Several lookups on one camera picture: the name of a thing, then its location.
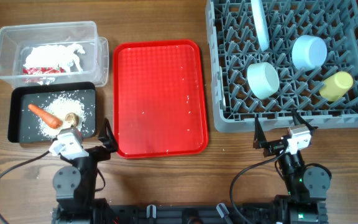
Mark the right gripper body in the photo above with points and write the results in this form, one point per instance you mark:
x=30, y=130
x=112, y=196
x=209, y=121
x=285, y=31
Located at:
x=277, y=144

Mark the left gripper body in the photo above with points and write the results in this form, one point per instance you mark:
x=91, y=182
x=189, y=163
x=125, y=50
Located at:
x=98, y=155

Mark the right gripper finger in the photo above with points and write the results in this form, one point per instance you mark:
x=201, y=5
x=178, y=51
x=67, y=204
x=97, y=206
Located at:
x=259, y=136
x=298, y=120

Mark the brown mushroom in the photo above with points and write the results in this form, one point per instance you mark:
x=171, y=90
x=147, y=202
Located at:
x=72, y=119

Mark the yellow cup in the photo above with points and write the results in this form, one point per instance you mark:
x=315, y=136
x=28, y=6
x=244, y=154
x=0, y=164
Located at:
x=336, y=86

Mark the light green bowl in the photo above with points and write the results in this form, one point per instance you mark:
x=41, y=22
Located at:
x=263, y=79

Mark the white rice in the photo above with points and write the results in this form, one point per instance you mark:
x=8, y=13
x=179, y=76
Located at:
x=60, y=107

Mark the orange carrot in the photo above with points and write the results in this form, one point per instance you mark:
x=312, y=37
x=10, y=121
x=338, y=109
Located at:
x=49, y=119

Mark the light blue rice bowl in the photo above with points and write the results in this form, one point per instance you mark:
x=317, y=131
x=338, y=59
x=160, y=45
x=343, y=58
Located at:
x=309, y=52

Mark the white tissue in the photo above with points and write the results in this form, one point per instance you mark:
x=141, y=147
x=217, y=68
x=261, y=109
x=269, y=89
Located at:
x=55, y=56

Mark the red snack wrapper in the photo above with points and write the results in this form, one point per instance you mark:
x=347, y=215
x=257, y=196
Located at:
x=42, y=70

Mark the large light blue plate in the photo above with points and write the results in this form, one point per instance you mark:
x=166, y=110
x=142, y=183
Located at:
x=260, y=23

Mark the white spoon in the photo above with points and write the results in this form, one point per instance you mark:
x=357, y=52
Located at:
x=223, y=102

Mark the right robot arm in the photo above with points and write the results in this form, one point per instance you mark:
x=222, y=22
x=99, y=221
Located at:
x=307, y=184

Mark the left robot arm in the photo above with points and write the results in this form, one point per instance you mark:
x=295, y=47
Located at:
x=75, y=184

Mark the grey dishwasher rack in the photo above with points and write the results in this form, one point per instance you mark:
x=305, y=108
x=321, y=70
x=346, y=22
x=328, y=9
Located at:
x=233, y=47

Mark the red serving tray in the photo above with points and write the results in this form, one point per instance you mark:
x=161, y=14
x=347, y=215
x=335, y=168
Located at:
x=159, y=105

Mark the black tray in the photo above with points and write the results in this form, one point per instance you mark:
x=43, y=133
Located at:
x=26, y=127

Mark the clear plastic bin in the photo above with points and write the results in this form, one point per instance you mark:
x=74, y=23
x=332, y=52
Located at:
x=16, y=43

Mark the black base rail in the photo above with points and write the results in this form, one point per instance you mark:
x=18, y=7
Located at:
x=220, y=213

